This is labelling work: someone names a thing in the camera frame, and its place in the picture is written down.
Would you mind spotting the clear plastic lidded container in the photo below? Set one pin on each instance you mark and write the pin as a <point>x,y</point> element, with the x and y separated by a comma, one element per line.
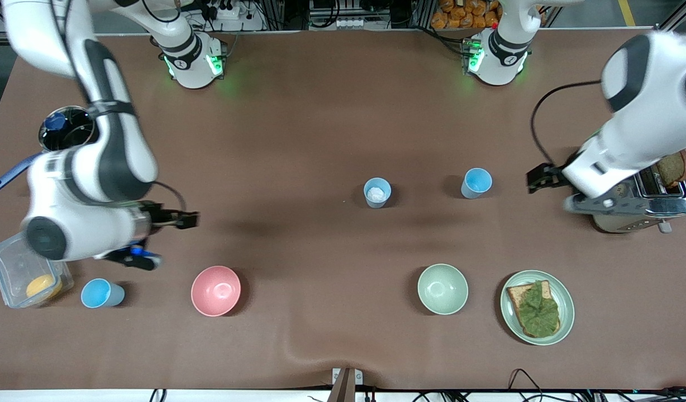
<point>13,279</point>

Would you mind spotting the light blue plastic cup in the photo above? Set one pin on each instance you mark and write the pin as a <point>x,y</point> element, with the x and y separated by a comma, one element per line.
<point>97,293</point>
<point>377,204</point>
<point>477,181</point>

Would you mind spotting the aluminium frame profile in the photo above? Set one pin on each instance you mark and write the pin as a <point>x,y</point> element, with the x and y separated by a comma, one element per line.
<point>671,19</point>

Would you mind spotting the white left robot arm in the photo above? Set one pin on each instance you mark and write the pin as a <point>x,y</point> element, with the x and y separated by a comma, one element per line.
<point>656,111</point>

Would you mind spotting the white paper ball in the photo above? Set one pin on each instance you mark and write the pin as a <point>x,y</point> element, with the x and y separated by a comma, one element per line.
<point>376,194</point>

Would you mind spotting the pink bowl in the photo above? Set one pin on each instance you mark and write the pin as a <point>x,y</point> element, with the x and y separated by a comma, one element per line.
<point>215,290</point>

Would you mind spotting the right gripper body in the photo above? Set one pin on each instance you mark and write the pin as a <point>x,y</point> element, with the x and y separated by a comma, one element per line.
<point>160,218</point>

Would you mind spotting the brown toast slice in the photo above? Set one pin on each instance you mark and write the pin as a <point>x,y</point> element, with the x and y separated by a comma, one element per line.
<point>513,294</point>

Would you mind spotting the brown bread slice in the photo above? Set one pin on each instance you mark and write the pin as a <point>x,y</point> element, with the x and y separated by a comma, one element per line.
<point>672,170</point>

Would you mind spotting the yellow round fruit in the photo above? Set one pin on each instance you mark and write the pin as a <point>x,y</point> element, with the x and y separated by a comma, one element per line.
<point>41,286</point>

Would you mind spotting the white power strip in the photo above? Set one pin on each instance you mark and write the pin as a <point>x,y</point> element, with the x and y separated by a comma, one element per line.
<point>351,24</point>
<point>228,12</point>

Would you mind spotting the grey metal camera bracket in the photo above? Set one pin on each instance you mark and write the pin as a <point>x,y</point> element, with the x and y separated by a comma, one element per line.
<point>346,385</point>

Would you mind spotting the beige chrome toaster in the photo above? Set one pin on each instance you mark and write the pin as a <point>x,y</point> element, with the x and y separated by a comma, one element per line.
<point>628,223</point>

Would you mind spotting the green lettuce leaf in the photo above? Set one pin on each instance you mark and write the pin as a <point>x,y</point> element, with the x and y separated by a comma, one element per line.
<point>538,312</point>

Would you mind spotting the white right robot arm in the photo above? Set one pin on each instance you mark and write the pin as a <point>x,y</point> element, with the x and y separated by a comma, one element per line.
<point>119,167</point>

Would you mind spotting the pale green bowl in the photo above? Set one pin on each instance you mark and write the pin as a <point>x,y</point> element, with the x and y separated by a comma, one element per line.
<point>442,288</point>

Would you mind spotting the brown table cloth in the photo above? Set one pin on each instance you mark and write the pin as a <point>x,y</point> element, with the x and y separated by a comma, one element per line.
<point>320,139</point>

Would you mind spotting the pale green plate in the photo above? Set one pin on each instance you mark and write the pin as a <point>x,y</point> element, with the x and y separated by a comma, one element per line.
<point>567,304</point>

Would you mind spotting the bag of orange packets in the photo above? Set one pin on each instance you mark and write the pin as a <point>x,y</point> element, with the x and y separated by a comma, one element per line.
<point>466,17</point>

